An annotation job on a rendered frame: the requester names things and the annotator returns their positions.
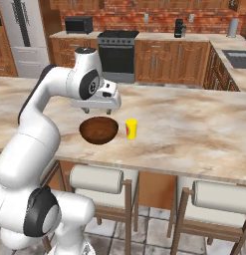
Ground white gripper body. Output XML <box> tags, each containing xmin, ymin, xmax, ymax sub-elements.
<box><xmin>69</xmin><ymin>89</ymin><xmax>123</xmax><ymax>112</ymax></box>

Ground brown wooden bowl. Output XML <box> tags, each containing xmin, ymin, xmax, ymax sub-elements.
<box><xmin>79</xmin><ymin>116</ymin><xmax>120</xmax><ymax>145</ymax></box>

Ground yellow cup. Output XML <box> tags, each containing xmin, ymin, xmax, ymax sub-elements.
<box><xmin>124</xmin><ymin>119</ymin><xmax>138</xmax><ymax>140</ymax></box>

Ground steel oven with black hob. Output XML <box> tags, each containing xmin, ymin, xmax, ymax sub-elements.
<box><xmin>97</xmin><ymin>30</ymin><xmax>140</xmax><ymax>85</ymax></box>

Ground wooden base cupboards beside fridge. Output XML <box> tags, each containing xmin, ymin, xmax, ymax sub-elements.
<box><xmin>49</xmin><ymin>37</ymin><xmax>100</xmax><ymax>70</ymax></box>

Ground wooden stool with white cushion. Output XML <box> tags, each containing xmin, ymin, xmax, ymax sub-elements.
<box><xmin>65</xmin><ymin>163</ymin><xmax>140</xmax><ymax>255</ymax></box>
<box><xmin>166</xmin><ymin>174</ymin><xmax>246</xmax><ymax>255</ymax></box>

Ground wide wooden base cupboard run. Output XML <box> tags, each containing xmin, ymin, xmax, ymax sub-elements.
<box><xmin>134</xmin><ymin>39</ymin><xmax>211</xmax><ymax>88</ymax></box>

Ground black microwave oven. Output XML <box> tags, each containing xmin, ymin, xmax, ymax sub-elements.
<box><xmin>64</xmin><ymin>16</ymin><xmax>95</xmax><ymax>35</ymax></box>

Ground silver fridge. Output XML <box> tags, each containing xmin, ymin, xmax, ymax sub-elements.
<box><xmin>0</xmin><ymin>0</ymin><xmax>51</xmax><ymax>80</ymax></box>

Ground wooden tall cupboard unit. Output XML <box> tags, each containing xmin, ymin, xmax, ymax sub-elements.
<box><xmin>0</xmin><ymin>0</ymin><xmax>19</xmax><ymax>79</ymax></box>

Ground black coffee machine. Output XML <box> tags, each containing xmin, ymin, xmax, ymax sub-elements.
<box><xmin>173</xmin><ymin>18</ymin><xmax>187</xmax><ymax>39</ymax></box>

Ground wooden cupboard run under sink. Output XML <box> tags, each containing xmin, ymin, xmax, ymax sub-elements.
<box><xmin>203</xmin><ymin>43</ymin><xmax>242</xmax><ymax>93</ymax></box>

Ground grey sink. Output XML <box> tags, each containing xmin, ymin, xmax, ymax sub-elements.
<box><xmin>221</xmin><ymin>49</ymin><xmax>246</xmax><ymax>70</ymax></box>

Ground grey cylindrical canister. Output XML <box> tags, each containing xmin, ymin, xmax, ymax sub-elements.
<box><xmin>226</xmin><ymin>17</ymin><xmax>240</xmax><ymax>38</ymax></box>

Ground wooden wall cupboards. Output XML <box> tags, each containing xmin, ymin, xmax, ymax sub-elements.
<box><xmin>49</xmin><ymin>0</ymin><xmax>242</xmax><ymax>11</ymax></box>

